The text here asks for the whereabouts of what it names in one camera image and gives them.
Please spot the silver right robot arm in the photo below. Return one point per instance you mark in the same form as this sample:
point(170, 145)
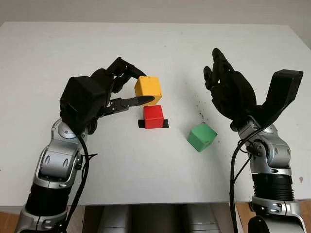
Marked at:
point(274, 155)

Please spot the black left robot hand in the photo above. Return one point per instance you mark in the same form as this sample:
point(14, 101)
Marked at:
point(126, 103)

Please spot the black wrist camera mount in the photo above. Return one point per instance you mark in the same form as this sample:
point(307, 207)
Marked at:
point(284, 92)
point(82, 102)

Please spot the grey robot body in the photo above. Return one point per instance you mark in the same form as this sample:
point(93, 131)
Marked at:
point(155, 218)

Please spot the black tape strip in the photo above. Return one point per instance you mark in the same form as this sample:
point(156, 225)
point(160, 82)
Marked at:
point(141, 124)

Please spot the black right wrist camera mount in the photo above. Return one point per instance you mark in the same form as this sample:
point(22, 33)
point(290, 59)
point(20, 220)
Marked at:
point(284, 92)

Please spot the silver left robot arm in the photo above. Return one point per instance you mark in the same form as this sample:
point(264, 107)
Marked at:
point(56, 160)

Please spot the green wooden block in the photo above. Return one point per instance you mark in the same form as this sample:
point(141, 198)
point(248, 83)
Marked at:
point(201, 137)

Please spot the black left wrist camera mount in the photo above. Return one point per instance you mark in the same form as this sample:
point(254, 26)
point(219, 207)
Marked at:
point(82, 102)

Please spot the red wooden block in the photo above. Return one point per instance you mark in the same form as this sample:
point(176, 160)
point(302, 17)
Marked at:
point(153, 117)

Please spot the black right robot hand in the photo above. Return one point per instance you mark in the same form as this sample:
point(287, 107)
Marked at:
point(235, 94)

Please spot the yellow wooden block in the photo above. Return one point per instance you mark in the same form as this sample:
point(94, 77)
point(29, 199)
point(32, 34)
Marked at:
point(149, 87)

